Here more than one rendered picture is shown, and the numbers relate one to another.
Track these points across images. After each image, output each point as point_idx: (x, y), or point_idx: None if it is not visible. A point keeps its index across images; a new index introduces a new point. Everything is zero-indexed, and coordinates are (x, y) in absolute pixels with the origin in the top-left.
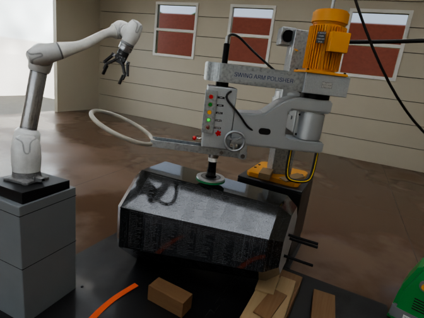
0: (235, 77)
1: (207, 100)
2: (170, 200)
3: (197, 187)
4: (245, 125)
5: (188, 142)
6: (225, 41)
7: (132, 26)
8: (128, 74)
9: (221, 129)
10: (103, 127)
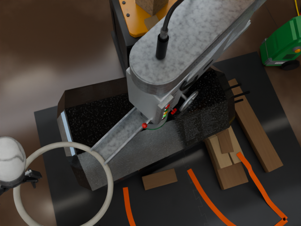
0: (191, 69)
1: (163, 110)
2: (133, 156)
3: (148, 131)
4: (192, 79)
5: (124, 119)
6: (162, 38)
7: (14, 166)
8: (39, 173)
9: (173, 103)
10: None
